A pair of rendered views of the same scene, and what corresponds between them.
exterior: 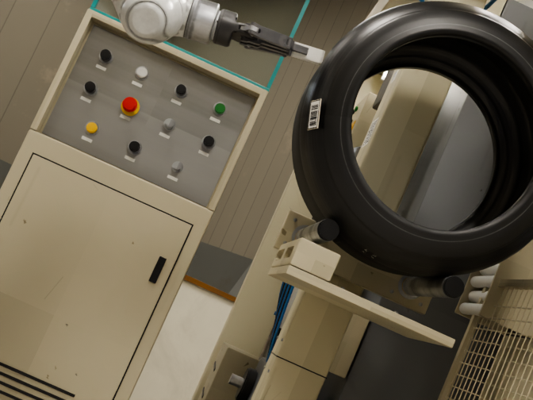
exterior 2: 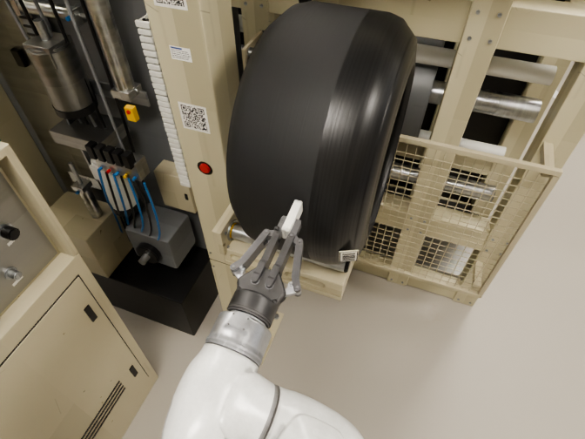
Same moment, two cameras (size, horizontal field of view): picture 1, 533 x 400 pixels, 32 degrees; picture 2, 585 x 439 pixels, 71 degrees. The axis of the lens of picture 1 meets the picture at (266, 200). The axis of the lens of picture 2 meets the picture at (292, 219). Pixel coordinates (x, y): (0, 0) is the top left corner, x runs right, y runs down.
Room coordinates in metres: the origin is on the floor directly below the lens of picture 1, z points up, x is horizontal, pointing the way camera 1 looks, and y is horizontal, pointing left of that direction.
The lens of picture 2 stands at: (1.71, 0.50, 1.80)
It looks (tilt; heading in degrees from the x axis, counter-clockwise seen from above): 48 degrees down; 294
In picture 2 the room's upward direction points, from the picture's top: straight up
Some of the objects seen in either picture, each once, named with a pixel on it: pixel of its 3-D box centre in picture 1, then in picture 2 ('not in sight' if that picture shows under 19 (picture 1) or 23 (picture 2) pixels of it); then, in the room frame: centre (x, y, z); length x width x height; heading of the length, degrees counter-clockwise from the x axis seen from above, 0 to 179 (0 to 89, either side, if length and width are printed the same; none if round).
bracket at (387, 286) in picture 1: (356, 262); (249, 196); (2.19, -0.26, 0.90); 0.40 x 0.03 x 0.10; 93
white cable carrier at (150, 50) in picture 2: not in sight; (174, 113); (2.35, -0.20, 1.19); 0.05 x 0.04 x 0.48; 93
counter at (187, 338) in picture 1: (88, 298); not in sight; (5.83, 0.77, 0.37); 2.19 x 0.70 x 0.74; 33
